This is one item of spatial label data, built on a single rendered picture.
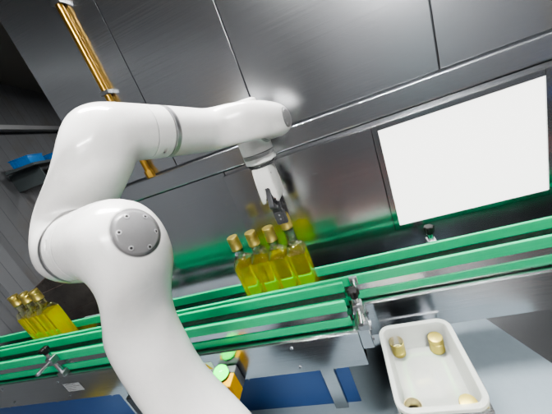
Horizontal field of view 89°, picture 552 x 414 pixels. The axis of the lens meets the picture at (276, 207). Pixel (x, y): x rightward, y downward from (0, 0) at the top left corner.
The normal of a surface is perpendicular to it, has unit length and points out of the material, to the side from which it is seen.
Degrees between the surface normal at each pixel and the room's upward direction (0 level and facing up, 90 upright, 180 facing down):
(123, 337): 100
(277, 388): 90
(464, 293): 90
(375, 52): 90
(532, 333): 90
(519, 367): 0
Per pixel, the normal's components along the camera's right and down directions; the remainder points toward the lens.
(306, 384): -0.15, 0.40
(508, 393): -0.35, -0.88
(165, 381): 0.49, 0.01
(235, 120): 0.18, 0.09
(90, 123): 0.31, -0.28
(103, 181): 0.60, 0.67
